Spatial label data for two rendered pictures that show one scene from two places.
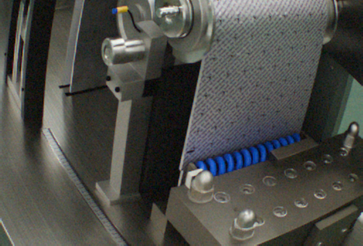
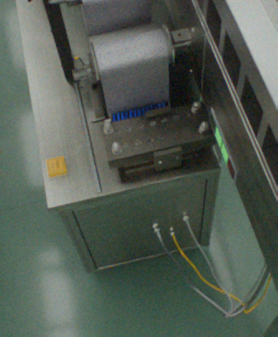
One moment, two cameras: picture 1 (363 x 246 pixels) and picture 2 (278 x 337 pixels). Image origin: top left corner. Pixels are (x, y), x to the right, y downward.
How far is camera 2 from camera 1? 1.08 m
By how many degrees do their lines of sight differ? 34
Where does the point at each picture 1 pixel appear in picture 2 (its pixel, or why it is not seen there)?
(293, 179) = (151, 127)
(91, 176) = (88, 108)
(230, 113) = (122, 98)
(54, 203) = (67, 122)
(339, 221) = (168, 154)
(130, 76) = (85, 82)
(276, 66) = (141, 81)
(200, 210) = (105, 137)
